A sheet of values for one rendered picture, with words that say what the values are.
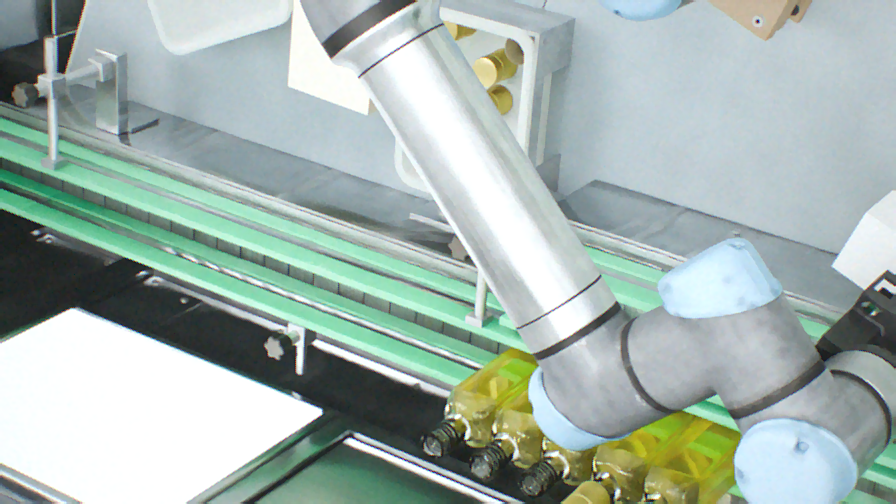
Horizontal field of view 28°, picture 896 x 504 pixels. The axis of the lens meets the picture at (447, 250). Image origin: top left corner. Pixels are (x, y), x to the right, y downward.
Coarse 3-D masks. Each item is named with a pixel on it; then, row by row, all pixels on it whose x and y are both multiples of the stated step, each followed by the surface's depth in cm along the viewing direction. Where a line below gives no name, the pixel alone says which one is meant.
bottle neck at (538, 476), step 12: (552, 456) 177; (528, 468) 175; (540, 468) 175; (552, 468) 176; (564, 468) 177; (528, 480) 176; (540, 480) 174; (552, 480) 176; (528, 492) 175; (540, 492) 174
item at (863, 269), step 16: (880, 208) 149; (864, 224) 149; (880, 224) 148; (848, 240) 150; (864, 240) 149; (880, 240) 148; (848, 256) 150; (864, 256) 150; (880, 256) 149; (848, 272) 151; (864, 272) 150; (880, 272) 149; (864, 288) 151; (880, 288) 150
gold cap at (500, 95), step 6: (498, 84) 207; (486, 90) 205; (492, 90) 205; (498, 90) 206; (504, 90) 206; (492, 96) 204; (498, 96) 205; (504, 96) 206; (510, 96) 206; (498, 102) 204; (504, 102) 205; (510, 102) 206; (498, 108) 205; (504, 108) 206; (510, 108) 207
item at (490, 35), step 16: (448, 16) 199; (464, 16) 198; (480, 32) 206; (496, 32) 196; (512, 32) 195; (464, 48) 208; (480, 48) 207; (496, 48) 206; (528, 48) 195; (528, 64) 195; (512, 80) 206; (528, 80) 196; (512, 96) 207; (528, 96) 197; (512, 112) 207; (528, 112) 198; (512, 128) 208; (528, 128) 199; (528, 144) 200; (400, 160) 210; (400, 176) 211; (416, 176) 210
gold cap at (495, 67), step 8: (504, 48) 205; (488, 56) 202; (496, 56) 203; (504, 56) 203; (480, 64) 202; (488, 64) 202; (496, 64) 202; (504, 64) 203; (512, 64) 204; (480, 72) 203; (488, 72) 202; (496, 72) 201; (504, 72) 203; (512, 72) 204; (480, 80) 203; (488, 80) 202; (496, 80) 202
